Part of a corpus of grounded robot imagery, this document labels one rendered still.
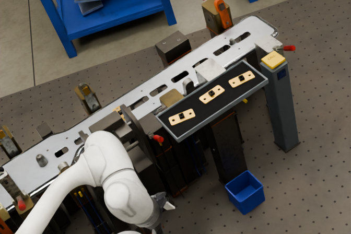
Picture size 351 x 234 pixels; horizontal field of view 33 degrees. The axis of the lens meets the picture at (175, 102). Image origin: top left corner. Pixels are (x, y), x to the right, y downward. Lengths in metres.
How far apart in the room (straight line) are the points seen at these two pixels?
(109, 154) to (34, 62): 2.77
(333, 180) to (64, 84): 1.40
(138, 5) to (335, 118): 2.11
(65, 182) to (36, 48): 2.89
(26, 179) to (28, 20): 2.76
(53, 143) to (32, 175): 0.15
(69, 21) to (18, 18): 0.72
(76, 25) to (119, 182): 2.74
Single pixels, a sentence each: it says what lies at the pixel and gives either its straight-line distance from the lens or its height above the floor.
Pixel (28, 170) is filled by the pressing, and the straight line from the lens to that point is 2.25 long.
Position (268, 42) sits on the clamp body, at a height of 1.06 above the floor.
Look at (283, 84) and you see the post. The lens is 2.11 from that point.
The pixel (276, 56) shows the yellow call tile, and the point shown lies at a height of 1.16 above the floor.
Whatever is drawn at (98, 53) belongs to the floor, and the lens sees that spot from 4.21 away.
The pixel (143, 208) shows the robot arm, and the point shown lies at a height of 1.27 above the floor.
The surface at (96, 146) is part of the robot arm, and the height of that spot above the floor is 1.35.
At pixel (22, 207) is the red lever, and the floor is 1.14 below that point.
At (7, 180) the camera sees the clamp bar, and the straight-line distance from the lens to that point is 1.97.
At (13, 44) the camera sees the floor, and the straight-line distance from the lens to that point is 4.67.
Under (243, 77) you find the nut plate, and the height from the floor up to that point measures 1.17.
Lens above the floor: 2.56
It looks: 45 degrees down
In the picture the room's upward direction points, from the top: 19 degrees counter-clockwise
